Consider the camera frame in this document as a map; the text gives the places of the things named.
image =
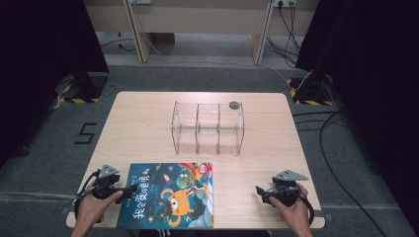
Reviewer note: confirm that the blue cartoon picture book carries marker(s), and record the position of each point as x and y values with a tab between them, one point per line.
164	197

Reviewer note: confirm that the black curtain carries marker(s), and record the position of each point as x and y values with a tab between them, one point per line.
369	65
39	59

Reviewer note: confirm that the white wall power socket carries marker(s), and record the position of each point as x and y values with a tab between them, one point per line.
284	3

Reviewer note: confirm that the person's right hand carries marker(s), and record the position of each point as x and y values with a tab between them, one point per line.
293	212

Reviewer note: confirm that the person's dark clothing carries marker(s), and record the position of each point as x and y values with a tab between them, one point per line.
204	233

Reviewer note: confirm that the stand base with striped tape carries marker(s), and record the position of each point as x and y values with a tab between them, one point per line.
84	89
311	94

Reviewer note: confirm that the white power strip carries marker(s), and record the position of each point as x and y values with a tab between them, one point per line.
141	1

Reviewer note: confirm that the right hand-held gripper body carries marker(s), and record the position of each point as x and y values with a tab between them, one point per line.
287	188

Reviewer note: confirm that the person's left hand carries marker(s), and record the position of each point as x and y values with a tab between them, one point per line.
94	207

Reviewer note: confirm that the black round disc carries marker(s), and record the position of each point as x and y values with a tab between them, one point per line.
234	105

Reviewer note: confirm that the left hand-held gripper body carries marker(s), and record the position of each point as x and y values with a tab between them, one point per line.
106	184

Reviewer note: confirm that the clear acrylic compartment organizer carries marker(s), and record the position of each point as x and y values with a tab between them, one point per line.
207	131

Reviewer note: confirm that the beige wooden desk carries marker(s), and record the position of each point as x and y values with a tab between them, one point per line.
204	18

